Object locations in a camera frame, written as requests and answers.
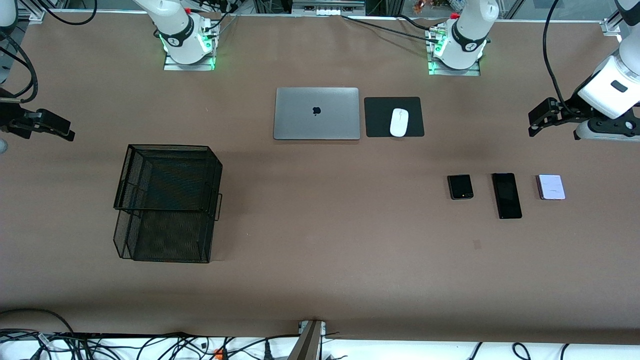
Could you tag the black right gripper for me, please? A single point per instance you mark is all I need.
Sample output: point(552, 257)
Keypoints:
point(9, 119)

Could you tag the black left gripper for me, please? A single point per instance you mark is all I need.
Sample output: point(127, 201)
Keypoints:
point(573, 111)

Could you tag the lavender flip phone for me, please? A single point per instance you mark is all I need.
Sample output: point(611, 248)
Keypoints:
point(551, 187)

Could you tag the long black smartphone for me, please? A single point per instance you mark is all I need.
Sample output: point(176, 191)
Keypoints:
point(506, 196)

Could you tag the small black flip phone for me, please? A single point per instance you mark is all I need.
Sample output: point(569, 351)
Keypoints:
point(460, 187)

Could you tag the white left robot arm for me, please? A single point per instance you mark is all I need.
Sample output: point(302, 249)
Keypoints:
point(467, 30)

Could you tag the white computer mouse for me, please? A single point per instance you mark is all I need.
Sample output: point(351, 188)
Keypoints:
point(399, 122)

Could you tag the black mouse pad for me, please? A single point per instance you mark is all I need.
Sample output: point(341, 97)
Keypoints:
point(375, 120)

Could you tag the black mesh two-tier tray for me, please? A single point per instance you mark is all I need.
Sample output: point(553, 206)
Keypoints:
point(170, 240)

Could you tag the white power strip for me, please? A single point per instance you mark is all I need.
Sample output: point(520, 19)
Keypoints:
point(327, 11)

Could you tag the silver closed laptop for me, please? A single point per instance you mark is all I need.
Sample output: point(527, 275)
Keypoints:
point(300, 120)

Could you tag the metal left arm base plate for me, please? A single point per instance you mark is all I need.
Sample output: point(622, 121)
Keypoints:
point(452, 72)

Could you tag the aluminium corner bracket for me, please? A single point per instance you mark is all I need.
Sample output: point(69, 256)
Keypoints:
point(611, 26)
point(32, 16)

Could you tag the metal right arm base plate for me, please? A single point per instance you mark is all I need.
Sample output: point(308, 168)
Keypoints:
point(172, 66)

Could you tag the metal camera post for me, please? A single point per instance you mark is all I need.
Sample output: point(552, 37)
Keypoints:
point(307, 345)

